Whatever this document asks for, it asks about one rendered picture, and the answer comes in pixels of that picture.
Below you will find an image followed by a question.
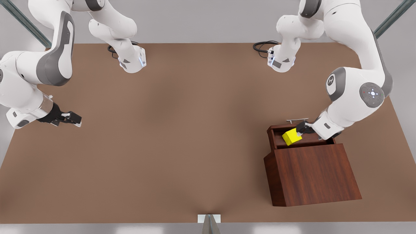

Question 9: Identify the black cable loop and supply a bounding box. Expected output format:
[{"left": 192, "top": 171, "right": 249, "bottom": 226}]
[
  {"left": 107, "top": 41, "right": 139, "bottom": 59},
  {"left": 253, "top": 40, "right": 280, "bottom": 59}
]

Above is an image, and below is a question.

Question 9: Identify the dark wooden drawer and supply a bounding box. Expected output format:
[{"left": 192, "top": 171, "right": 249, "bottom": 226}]
[{"left": 267, "top": 123, "right": 336, "bottom": 150}]

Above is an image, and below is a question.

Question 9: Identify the yellow square block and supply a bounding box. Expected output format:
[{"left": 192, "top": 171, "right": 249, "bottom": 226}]
[{"left": 282, "top": 128, "right": 303, "bottom": 146}]

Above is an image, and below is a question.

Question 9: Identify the silver frame post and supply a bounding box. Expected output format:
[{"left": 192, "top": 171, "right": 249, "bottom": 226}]
[
  {"left": 373, "top": 0, "right": 416, "bottom": 39},
  {"left": 0, "top": 0, "right": 52, "bottom": 49},
  {"left": 202, "top": 214, "right": 222, "bottom": 234}
]

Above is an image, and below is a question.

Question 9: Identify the white post foot plate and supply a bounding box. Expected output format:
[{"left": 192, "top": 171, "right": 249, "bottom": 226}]
[{"left": 197, "top": 214, "right": 221, "bottom": 224}]

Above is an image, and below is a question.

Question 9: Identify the dark wooden cabinet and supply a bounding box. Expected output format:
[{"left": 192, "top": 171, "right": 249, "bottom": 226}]
[{"left": 264, "top": 125, "right": 362, "bottom": 207}]

